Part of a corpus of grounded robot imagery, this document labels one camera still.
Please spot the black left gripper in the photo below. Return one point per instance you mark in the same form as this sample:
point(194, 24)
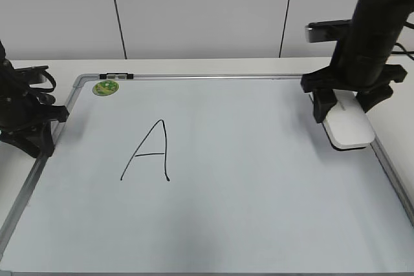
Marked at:
point(26, 112)

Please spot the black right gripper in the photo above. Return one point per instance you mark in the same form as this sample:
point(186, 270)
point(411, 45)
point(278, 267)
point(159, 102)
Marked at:
point(322, 83)

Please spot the white whiteboard eraser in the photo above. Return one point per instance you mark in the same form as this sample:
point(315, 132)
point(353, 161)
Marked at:
point(347, 125)

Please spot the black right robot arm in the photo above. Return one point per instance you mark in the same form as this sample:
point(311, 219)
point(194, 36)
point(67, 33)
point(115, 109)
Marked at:
point(359, 62)

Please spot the green round magnet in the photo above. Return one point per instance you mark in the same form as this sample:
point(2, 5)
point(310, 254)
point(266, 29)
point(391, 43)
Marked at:
point(105, 88)

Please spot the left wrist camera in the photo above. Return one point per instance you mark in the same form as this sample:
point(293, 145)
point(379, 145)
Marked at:
point(32, 75)

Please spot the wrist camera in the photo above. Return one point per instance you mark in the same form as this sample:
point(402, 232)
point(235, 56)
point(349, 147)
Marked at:
point(32, 75)
point(324, 31)

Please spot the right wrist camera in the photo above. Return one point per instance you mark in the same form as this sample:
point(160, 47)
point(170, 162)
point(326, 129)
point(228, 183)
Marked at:
point(324, 31)

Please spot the white whiteboard with grey frame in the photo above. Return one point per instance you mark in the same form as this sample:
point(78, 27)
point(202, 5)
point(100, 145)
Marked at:
point(206, 175)

